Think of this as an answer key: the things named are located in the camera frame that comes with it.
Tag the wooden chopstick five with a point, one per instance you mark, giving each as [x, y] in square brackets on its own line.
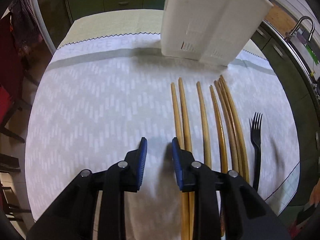
[229, 125]

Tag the wooden chopstick three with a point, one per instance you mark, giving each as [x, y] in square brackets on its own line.
[205, 128]

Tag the red cushioned wooden chair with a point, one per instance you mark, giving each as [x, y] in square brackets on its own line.
[13, 72]

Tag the white plastic utensil holder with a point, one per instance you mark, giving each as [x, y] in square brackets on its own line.
[210, 31]

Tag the wooden chopstick four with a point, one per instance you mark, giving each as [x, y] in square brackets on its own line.
[220, 133]

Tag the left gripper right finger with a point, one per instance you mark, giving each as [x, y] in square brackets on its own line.
[224, 196]

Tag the black plastic fork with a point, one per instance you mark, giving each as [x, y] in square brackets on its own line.
[256, 142]

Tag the wooden chopstick seven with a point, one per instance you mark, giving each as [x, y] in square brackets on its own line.
[238, 128]

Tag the wooden chopstick six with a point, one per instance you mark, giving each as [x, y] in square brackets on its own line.
[241, 171]

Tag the wooden chopstick one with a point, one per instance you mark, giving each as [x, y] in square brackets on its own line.
[184, 196]

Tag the white patterned tablecloth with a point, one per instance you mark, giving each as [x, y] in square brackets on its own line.
[108, 86]

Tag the person's right hand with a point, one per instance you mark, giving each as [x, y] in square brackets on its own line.
[315, 195]

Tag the wooden chopstick two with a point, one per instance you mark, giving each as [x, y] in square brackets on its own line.
[187, 147]

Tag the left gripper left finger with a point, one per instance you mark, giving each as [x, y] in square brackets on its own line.
[71, 215]

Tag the wooden cutting board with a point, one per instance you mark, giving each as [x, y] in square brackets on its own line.
[280, 19]

